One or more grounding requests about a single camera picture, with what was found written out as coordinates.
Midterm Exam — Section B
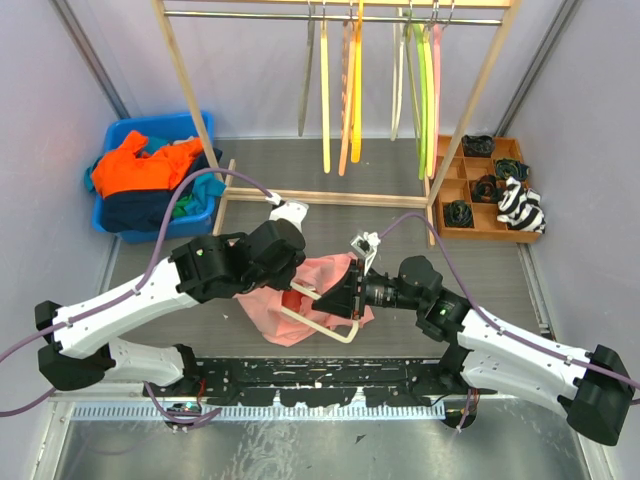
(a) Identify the rolled dark sock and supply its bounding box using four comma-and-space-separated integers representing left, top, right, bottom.
495, 158, 529, 182
443, 200, 474, 228
462, 135, 496, 158
470, 174, 502, 204

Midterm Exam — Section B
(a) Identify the black white striped cloth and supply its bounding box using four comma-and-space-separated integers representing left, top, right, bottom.
497, 177, 546, 234

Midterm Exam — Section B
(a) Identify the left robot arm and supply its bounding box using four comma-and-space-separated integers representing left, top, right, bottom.
36, 219, 306, 396

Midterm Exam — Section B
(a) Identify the white hanger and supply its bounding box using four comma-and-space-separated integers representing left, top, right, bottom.
390, 23, 405, 141

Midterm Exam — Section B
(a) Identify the yellow green hanger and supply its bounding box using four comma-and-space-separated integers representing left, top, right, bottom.
423, 27, 435, 178

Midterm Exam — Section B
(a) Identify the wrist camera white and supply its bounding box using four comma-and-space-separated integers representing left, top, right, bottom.
269, 200, 309, 231
350, 231, 380, 274

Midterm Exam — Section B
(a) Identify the light orange hanger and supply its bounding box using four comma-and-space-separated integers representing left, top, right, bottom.
338, 22, 355, 176

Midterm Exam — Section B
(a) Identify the teal garment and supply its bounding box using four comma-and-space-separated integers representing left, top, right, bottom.
82, 162, 227, 211

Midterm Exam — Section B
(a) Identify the wooden clothes rack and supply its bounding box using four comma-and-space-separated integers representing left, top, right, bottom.
151, 0, 524, 246

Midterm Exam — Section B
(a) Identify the cream hanger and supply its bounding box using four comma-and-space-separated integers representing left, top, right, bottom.
281, 282, 360, 344

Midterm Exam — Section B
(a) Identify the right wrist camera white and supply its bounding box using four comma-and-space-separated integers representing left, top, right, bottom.
350, 231, 380, 274

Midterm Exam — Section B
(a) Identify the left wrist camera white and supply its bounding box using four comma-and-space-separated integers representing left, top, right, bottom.
269, 200, 309, 231

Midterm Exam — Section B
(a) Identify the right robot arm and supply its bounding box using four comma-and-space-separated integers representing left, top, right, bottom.
312, 256, 636, 446

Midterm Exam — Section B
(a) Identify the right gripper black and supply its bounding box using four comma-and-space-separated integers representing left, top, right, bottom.
312, 258, 425, 320

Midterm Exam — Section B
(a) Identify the pale yellow hanger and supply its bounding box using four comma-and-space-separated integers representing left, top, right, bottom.
320, 20, 331, 174

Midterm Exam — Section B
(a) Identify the orange garment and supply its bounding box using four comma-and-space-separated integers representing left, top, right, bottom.
90, 130, 203, 199

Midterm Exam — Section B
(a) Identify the blue plastic bin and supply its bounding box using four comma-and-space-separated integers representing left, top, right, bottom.
84, 112, 209, 244

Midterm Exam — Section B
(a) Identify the pink t shirt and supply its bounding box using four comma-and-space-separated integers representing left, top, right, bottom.
235, 253, 374, 347

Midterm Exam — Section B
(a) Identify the navy garment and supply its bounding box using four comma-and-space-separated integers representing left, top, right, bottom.
101, 154, 211, 233

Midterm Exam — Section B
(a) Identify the wooden compartment tray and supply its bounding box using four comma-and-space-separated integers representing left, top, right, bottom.
433, 137, 539, 244

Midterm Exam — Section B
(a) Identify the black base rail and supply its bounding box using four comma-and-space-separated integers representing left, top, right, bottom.
151, 358, 467, 408

